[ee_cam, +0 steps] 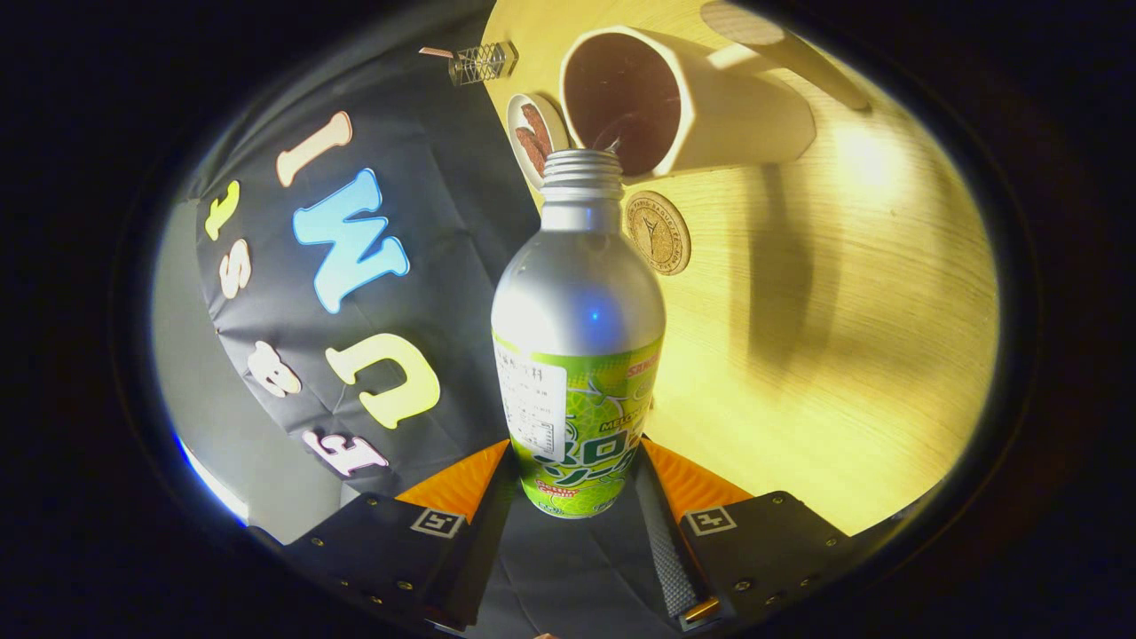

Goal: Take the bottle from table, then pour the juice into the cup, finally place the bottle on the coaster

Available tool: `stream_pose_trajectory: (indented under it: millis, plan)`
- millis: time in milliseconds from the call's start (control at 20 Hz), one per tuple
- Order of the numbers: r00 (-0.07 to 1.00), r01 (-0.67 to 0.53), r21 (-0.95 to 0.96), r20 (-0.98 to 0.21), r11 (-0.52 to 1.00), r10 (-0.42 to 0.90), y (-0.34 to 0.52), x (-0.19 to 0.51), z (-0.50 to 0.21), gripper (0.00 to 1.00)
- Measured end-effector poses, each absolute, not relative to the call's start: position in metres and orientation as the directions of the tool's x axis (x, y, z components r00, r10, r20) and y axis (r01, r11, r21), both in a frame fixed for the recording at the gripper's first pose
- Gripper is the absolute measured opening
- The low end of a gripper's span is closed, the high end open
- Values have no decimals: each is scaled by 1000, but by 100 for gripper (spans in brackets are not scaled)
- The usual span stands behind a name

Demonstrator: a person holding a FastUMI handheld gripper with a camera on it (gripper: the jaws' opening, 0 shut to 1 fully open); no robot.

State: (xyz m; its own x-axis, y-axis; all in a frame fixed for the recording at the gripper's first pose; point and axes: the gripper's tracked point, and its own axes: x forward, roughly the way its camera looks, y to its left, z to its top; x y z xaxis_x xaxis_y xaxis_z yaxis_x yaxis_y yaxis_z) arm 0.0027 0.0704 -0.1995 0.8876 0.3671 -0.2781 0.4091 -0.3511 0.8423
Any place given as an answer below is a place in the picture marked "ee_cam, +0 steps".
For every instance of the white round plate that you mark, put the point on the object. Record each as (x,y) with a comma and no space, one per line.
(516,115)

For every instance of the red-brown meat slice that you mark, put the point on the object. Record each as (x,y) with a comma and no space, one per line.
(531,151)
(541,129)

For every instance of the silver green juice bottle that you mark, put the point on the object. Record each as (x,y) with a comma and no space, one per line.
(577,311)

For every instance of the checked paper straw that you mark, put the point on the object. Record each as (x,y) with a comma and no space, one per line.
(435,52)

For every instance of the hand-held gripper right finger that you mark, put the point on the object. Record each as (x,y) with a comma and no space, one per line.
(666,550)

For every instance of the wooden table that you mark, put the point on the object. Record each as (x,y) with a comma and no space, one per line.
(843,337)

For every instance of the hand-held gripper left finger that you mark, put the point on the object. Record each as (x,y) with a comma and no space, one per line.
(484,541)

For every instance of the black backdrop cloth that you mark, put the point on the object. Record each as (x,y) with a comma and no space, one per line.
(444,204)

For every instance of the round cork coaster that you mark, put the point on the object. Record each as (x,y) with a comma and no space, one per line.
(661,235)

